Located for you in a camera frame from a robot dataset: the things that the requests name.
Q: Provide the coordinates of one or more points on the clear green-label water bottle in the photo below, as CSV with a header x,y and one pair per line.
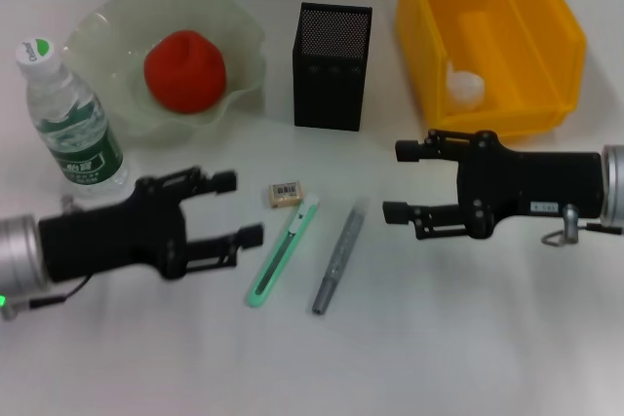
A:
x,y
78,128

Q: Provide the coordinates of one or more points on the beige eraser with barcode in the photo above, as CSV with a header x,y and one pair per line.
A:
x,y
285,194

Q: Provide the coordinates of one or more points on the yellow plastic bin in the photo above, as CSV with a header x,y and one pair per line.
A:
x,y
517,21

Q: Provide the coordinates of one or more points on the green utility knife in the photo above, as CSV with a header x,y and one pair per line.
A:
x,y
278,255

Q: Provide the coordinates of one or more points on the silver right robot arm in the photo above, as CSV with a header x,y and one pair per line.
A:
x,y
615,187

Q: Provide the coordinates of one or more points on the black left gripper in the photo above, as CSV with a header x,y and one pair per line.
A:
x,y
117,236

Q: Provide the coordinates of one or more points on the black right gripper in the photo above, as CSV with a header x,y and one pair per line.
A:
x,y
536,182

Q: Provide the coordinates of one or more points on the white paper ball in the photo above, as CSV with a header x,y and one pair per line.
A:
x,y
465,87

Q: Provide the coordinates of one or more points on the black mesh pen holder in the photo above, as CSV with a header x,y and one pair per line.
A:
x,y
331,89

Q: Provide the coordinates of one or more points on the grey pen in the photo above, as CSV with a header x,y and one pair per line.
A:
x,y
341,255

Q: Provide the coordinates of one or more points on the pale green glass fruit plate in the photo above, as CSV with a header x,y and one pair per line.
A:
x,y
234,36

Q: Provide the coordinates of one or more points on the red tomato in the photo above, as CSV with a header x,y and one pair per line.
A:
x,y
185,75

